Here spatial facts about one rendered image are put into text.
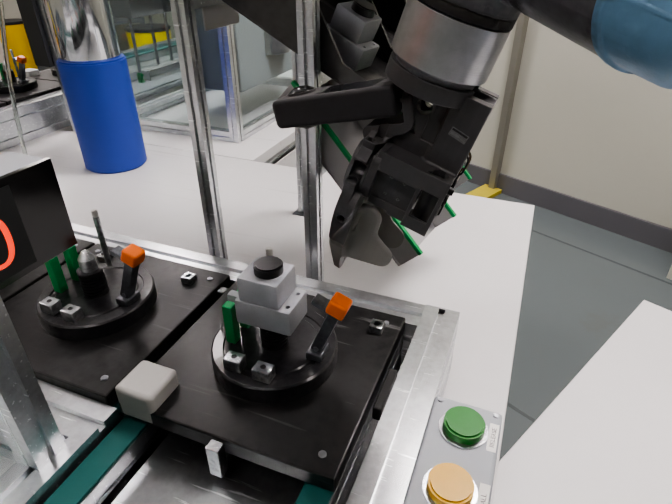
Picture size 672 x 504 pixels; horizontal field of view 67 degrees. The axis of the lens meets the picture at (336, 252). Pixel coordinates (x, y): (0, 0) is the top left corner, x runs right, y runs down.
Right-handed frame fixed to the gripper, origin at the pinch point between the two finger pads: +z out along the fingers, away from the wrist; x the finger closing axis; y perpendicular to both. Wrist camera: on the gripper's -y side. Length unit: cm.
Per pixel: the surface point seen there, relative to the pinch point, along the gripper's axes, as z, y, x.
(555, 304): 96, 68, 160
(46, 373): 21.3, -21.9, -15.9
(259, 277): 3.8, -5.4, -4.6
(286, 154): 49, -45, 92
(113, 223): 44, -53, 27
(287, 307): 6.1, -1.8, -4.1
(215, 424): 14.8, -2.1, -14.1
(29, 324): 24.2, -30.3, -10.9
